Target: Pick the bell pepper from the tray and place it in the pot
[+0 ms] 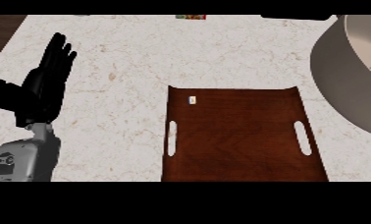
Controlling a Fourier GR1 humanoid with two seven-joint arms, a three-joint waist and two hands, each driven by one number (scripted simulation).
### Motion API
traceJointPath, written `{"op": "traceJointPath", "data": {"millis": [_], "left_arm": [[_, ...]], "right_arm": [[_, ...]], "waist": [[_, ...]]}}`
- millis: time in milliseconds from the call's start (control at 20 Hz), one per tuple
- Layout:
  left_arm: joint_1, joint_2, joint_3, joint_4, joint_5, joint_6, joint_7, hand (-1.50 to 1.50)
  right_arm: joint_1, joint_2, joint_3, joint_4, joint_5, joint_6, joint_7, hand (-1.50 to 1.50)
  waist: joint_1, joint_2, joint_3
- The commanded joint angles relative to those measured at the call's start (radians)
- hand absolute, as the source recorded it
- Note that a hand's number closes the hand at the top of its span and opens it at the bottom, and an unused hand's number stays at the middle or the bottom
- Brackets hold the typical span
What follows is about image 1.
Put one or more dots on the brown wooden tray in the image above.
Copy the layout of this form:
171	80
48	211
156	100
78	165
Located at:
241	136

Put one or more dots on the black appliance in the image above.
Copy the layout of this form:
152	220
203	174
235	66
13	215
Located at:
294	16

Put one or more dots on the large grey pot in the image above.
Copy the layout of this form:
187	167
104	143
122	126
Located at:
344	70

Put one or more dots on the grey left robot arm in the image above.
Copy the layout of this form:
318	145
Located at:
26	159

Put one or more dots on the red green packet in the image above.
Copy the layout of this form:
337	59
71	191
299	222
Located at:
190	16

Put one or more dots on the small white sticker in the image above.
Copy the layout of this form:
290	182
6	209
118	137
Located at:
193	100

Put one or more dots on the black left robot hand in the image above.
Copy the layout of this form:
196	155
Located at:
43	84

